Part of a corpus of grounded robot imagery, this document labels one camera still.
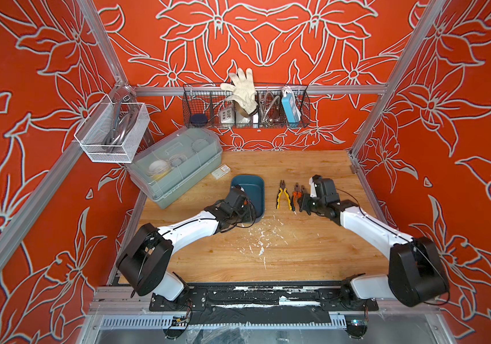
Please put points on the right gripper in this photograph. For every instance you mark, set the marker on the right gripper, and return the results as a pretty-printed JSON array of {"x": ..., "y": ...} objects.
[{"x": 304, "y": 202}]

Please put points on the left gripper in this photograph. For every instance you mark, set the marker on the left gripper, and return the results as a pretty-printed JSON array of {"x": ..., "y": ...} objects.
[{"x": 250, "y": 213}]

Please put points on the yellow black combination pliers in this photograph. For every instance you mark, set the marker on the yellow black combination pliers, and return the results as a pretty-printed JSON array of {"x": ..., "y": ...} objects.
[{"x": 283, "y": 197}]

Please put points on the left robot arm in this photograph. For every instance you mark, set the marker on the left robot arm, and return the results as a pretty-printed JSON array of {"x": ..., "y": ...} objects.
[{"x": 144, "y": 261}]

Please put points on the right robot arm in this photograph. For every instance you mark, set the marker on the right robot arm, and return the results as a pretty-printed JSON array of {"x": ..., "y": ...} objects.
[{"x": 415, "y": 274}]

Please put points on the teal plastic storage box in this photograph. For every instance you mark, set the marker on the teal plastic storage box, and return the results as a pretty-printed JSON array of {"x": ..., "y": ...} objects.
[{"x": 254, "y": 187}]

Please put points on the light blue box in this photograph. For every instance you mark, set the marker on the light blue box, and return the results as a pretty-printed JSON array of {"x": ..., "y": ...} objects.
[{"x": 288, "y": 100}]

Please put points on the small white orange carton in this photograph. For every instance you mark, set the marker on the small white orange carton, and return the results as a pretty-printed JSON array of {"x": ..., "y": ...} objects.
[{"x": 221, "y": 171}]

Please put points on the translucent grey tool case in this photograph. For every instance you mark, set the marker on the translucent grey tool case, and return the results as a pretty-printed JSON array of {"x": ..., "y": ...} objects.
[{"x": 172, "y": 166}]

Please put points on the white power strip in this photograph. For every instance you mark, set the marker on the white power strip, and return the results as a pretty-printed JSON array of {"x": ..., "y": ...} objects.
[{"x": 227, "y": 115}]

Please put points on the dark round can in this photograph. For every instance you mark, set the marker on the dark round can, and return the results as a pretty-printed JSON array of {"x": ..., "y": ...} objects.
[{"x": 198, "y": 120}]

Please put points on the white work glove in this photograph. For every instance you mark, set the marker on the white work glove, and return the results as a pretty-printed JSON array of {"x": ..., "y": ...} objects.
[{"x": 242, "y": 90}]

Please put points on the black mounting base rail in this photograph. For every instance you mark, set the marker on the black mounting base rail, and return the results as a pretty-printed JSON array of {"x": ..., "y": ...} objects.
[{"x": 332, "y": 296}]

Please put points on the black wire wall basket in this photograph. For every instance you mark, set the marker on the black wire wall basket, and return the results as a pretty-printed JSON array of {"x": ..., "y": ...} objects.
[{"x": 269, "y": 105}]

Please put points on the white mesh wall basket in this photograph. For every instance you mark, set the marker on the white mesh wall basket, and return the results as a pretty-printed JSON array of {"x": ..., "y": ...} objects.
[{"x": 113, "y": 132}]

